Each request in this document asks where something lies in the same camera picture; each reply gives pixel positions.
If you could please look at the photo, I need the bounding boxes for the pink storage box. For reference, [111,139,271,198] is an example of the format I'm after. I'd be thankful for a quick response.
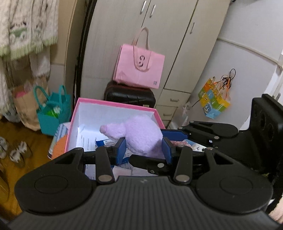
[64,97,166,180]

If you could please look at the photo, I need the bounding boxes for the purple plush toy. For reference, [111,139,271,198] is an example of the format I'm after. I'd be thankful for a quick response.
[100,115,164,159]

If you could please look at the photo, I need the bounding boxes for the right hand with painted nails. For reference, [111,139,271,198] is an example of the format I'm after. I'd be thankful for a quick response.
[269,198,283,224]

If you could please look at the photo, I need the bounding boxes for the colourful gift bag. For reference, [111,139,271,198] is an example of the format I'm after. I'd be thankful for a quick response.
[198,68,236,119]

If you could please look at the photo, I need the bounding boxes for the patchwork knitted table cloth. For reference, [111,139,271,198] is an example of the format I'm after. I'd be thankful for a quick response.
[47,122,71,159]

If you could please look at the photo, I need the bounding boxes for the black suitcase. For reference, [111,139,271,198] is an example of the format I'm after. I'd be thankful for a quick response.
[104,80,156,108]

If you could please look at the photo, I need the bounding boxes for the teal tote bag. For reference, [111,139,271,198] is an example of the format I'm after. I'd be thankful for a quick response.
[34,85,71,136]

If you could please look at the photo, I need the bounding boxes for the pink paper shopping bag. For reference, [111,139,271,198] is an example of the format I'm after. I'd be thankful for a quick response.
[113,27,165,89]

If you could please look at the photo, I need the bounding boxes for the slippers on floor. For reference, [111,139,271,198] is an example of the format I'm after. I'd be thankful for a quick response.
[1,137,33,168]

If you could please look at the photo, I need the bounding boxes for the beige wardrobe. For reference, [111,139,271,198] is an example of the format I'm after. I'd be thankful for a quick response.
[80,0,232,129]

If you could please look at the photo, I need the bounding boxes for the brown paper bag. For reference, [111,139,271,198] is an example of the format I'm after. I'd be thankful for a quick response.
[12,77,49,131]

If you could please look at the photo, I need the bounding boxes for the white knitted cardigan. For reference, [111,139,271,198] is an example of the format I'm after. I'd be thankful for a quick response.
[1,1,59,116]

